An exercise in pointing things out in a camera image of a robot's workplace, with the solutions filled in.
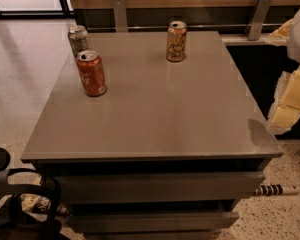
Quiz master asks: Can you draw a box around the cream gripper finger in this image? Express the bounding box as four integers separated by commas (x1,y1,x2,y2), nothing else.
267,65,300,135
265,19,292,46

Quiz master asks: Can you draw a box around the orange gold soda can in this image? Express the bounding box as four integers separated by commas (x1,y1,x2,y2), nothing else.
166,21,187,62

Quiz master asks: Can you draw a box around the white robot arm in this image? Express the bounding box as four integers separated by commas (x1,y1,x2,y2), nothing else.
267,9,300,135

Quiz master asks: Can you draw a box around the red soda can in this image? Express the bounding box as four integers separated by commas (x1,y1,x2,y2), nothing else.
76,50,107,97

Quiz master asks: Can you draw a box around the silver green soda can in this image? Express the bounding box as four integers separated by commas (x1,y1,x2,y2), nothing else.
68,25,90,57

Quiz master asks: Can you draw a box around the grey side shelf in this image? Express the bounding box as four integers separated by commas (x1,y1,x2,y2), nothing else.
220,33,288,47

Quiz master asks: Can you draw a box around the striped black white stick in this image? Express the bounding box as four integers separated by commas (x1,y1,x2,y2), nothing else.
254,184,300,196

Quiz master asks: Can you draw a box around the grey upper drawer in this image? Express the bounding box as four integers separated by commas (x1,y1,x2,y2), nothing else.
57,172,264,204

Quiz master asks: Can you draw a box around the grey drawer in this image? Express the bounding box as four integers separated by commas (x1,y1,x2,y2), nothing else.
67,211,239,233
57,172,264,204

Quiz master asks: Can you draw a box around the grey lower drawer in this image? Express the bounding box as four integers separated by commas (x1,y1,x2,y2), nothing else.
67,211,239,233

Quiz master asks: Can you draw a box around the crumpled snack bag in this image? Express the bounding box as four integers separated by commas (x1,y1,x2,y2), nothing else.
21,193,70,217

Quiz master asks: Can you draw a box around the black office chair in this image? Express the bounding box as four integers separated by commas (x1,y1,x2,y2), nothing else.
0,147,70,240

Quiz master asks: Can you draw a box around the right metal bracket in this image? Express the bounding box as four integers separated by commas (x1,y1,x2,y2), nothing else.
245,0,272,41

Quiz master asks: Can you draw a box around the metal bracket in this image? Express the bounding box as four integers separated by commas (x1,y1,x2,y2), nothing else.
112,0,128,33
245,0,272,41

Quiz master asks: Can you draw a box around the left metal bracket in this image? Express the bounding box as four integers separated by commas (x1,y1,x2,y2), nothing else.
112,0,128,33

